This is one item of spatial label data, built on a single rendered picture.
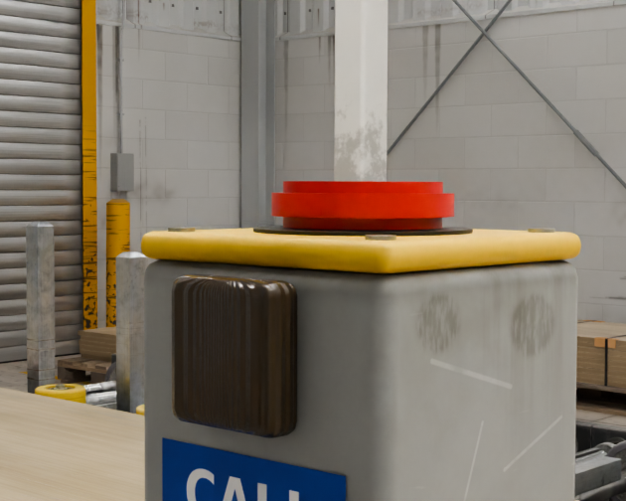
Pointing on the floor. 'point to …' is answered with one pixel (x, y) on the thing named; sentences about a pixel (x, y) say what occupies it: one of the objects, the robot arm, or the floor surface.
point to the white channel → (361, 90)
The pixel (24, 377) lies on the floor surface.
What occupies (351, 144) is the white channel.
